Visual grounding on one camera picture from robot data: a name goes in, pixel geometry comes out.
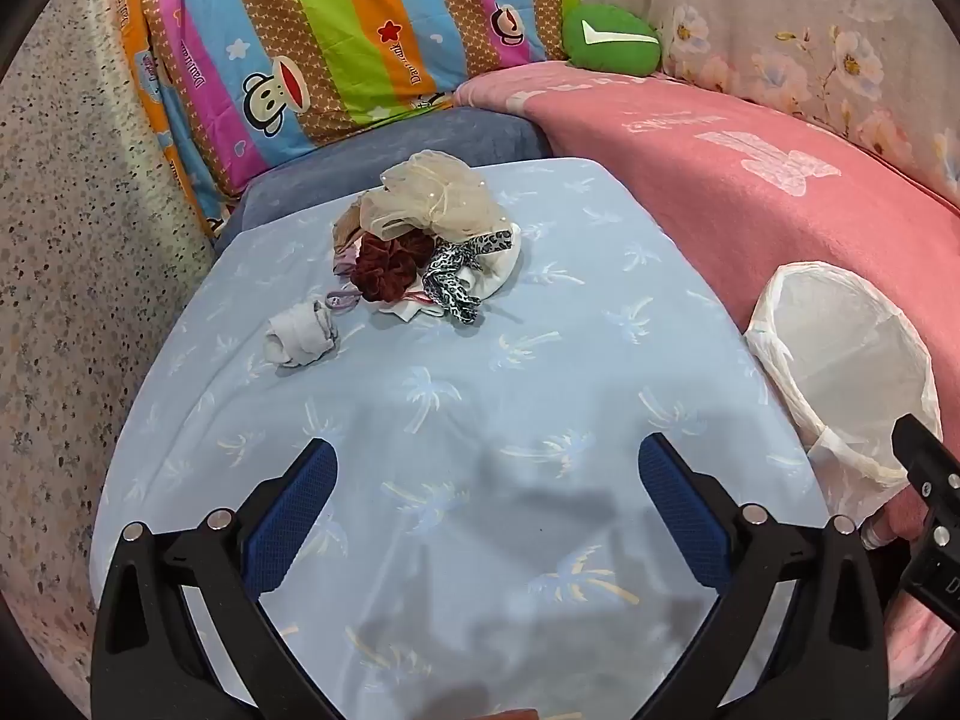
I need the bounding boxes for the grey floral blanket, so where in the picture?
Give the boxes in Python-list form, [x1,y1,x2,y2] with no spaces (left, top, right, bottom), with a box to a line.
[566,0,960,200]

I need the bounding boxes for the white sock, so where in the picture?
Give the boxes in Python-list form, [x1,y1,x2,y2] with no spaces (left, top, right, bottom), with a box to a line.
[265,298,340,368]

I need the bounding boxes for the pink blanket with white bow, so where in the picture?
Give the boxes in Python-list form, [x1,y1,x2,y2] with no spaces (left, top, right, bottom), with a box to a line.
[454,60,960,698]

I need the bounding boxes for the beige tulle scrunchie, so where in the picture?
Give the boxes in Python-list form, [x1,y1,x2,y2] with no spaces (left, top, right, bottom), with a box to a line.
[358,150,515,252]

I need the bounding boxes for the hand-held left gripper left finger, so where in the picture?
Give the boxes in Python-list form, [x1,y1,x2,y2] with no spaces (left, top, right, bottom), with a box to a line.
[90,437,353,720]

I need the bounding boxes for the white cloth with red trim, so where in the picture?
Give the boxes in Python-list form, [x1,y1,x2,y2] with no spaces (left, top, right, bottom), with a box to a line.
[375,225,524,323]

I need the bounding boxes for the blue-grey cushion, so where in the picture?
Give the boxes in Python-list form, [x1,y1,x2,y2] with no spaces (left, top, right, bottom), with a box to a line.
[212,106,552,252]

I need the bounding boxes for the leopard print scrunchie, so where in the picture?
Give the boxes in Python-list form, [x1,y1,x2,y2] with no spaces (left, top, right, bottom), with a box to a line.
[420,229,515,327]

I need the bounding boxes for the colourful striped cartoon quilt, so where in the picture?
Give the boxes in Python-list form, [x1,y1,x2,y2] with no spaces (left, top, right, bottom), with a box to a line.
[97,0,582,241]

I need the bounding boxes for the green round cushion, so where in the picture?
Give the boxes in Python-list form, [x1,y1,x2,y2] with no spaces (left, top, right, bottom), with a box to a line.
[562,4,662,77]

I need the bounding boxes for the bin with white plastic bag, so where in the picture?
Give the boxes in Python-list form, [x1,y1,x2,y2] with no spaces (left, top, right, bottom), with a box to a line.
[745,261,944,541]

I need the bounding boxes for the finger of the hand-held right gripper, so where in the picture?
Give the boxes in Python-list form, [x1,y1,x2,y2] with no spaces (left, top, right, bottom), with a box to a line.
[892,415,960,512]

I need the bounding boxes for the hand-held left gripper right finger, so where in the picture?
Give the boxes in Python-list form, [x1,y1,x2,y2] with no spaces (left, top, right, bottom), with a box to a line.
[637,433,890,720]

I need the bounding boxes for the dark red velvet scrunchie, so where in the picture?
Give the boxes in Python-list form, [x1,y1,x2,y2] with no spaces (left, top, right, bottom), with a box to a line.
[352,231,437,305]

